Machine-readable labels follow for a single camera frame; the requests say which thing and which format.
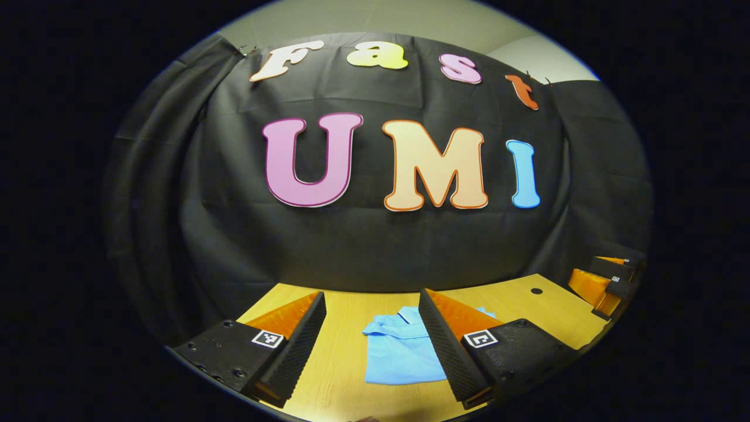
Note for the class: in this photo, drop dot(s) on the light blue T-shirt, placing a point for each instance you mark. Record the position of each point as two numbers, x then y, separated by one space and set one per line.
398 357

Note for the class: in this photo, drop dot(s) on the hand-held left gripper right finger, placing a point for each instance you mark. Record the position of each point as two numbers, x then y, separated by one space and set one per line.
448 351

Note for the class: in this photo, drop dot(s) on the black backdrop cloth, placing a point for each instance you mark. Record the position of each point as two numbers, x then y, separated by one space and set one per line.
363 252

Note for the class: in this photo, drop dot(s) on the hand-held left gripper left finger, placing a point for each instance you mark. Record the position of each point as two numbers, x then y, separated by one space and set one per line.
296 351

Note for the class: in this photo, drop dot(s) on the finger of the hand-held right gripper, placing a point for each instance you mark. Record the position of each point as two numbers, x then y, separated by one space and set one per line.
592 287
615 266

